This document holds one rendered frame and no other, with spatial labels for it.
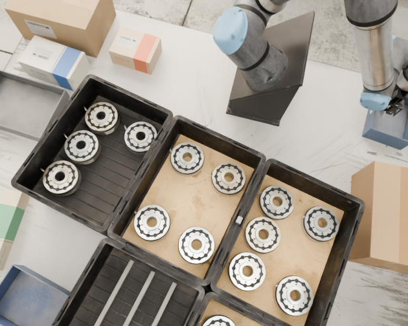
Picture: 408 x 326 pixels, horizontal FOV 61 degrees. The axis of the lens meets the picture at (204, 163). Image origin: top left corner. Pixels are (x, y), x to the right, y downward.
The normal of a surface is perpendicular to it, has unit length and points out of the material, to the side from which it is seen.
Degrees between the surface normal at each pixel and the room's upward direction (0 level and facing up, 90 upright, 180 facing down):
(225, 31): 46
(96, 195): 0
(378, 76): 87
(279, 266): 0
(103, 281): 0
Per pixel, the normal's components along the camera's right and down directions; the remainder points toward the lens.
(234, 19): -0.69, -0.29
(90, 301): 0.05, -0.33
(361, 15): -0.51, 0.82
